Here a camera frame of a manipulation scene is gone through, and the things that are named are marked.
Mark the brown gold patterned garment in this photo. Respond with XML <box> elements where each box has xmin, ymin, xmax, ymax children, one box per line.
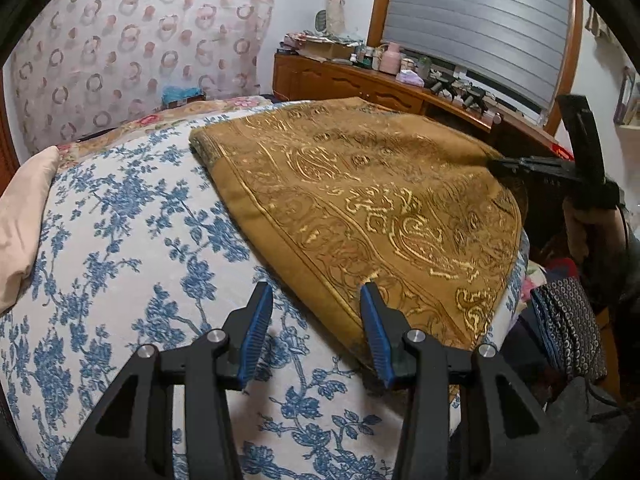
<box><xmin>190</xmin><ymin>98</ymin><xmax>523</xmax><ymax>363</ymax></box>

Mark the dark dotted clothes pile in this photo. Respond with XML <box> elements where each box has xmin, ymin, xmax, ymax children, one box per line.
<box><xmin>530</xmin><ymin>276</ymin><xmax>608</xmax><ymax>382</ymax></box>

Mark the right hand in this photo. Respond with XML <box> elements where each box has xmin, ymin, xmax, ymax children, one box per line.
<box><xmin>563</xmin><ymin>198</ymin><xmax>630</xmax><ymax>264</ymax></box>

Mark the grey window blind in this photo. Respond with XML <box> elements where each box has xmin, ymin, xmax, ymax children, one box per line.
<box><xmin>383</xmin><ymin>0</ymin><xmax>570</xmax><ymax>112</ymax></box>

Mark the blue white floral sheet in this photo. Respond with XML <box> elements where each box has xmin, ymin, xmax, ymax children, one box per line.
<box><xmin>1</xmin><ymin>103</ymin><xmax>528</xmax><ymax>479</ymax></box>

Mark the lilac tissue pouch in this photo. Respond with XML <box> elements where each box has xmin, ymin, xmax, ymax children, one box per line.
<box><xmin>396</xmin><ymin>70</ymin><xmax>424</xmax><ymax>88</ymax></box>

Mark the pink bottle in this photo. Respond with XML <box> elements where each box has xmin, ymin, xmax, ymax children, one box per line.
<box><xmin>378</xmin><ymin>44</ymin><xmax>402</xmax><ymax>76</ymax></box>

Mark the pink pillow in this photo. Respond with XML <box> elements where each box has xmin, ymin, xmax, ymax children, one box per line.
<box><xmin>0</xmin><ymin>146</ymin><xmax>60</xmax><ymax>312</ymax></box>

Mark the cardboard box on cabinet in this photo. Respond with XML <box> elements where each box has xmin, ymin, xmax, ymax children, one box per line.
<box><xmin>298</xmin><ymin>40</ymin><xmax>355</xmax><ymax>61</ymax></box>

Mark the wooden sideboard cabinet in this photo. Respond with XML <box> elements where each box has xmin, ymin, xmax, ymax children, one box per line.
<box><xmin>272</xmin><ymin>53</ymin><xmax>573</xmax><ymax>160</ymax></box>

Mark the small white round fan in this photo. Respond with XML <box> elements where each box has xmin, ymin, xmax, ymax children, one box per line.
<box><xmin>314</xmin><ymin>9</ymin><xmax>328</xmax><ymax>34</ymax></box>

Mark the floral bed quilt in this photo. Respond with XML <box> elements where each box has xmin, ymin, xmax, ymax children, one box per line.
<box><xmin>58</xmin><ymin>96</ymin><xmax>274</xmax><ymax>166</ymax></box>

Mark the blue item on box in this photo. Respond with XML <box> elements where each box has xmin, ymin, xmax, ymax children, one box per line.
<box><xmin>162</xmin><ymin>86</ymin><xmax>206</xmax><ymax>108</ymax></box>

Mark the pink circle patterned curtain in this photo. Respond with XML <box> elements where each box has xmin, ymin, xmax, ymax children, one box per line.
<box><xmin>10</xmin><ymin>0</ymin><xmax>274</xmax><ymax>154</ymax></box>

